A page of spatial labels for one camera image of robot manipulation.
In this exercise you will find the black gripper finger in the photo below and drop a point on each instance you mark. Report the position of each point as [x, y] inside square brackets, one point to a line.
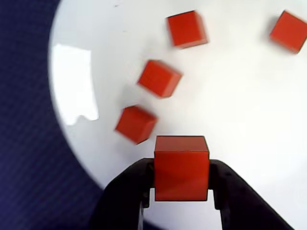
[124, 196]
[244, 208]

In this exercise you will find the red cube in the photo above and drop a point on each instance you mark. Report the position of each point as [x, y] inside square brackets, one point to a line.
[187, 30]
[181, 172]
[289, 32]
[135, 124]
[158, 77]

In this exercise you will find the white round plate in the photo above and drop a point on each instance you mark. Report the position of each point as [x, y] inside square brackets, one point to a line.
[239, 107]

